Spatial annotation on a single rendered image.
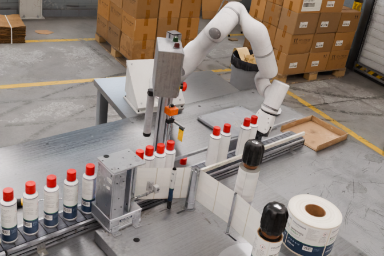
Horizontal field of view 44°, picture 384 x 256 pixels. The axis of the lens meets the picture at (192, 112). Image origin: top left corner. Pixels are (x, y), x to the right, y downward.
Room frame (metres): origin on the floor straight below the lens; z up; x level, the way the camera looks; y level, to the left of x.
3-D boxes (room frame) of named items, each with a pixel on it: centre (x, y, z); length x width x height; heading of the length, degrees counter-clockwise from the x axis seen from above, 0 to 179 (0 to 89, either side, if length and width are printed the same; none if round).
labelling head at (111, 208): (1.42, 0.22, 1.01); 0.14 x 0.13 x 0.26; 135
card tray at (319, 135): (2.49, -0.72, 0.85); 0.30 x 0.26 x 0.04; 135
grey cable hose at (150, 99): (1.74, 0.17, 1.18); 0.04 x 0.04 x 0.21
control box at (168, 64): (1.77, 0.12, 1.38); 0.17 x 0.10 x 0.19; 10
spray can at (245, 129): (2.04, -0.27, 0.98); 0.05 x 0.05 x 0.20
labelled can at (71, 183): (1.39, 0.39, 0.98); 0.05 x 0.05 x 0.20
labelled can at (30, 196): (1.29, 0.49, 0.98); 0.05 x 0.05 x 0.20
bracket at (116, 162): (1.42, 0.22, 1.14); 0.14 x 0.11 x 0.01; 135
